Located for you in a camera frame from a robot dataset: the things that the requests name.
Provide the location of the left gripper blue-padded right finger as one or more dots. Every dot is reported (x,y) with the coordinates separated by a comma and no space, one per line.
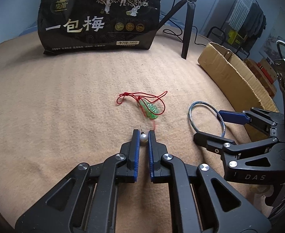
(158,173)

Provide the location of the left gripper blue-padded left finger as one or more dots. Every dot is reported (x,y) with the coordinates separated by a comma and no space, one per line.
(128,173)

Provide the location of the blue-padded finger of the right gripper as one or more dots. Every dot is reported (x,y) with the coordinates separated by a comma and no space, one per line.
(234,117)
(211,142)

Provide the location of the white pearl earring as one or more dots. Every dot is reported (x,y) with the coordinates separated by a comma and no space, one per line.
(143,137)

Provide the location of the open cardboard box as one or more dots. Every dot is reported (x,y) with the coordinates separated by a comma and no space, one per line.
(235,79)

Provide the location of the orange box on floor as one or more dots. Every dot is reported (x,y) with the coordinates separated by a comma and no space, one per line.
(262,76)

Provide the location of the tan blanket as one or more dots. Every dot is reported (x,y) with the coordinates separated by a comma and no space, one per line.
(58,111)

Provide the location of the black metal rack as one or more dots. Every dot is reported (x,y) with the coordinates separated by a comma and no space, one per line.
(230,40)

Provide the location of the hanging clothes and towel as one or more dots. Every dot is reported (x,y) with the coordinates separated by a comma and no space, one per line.
(246,18)

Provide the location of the black tripod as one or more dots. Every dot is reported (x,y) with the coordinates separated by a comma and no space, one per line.
(191,4)

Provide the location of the black snack bag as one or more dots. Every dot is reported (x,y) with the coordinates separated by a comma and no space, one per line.
(74,25)

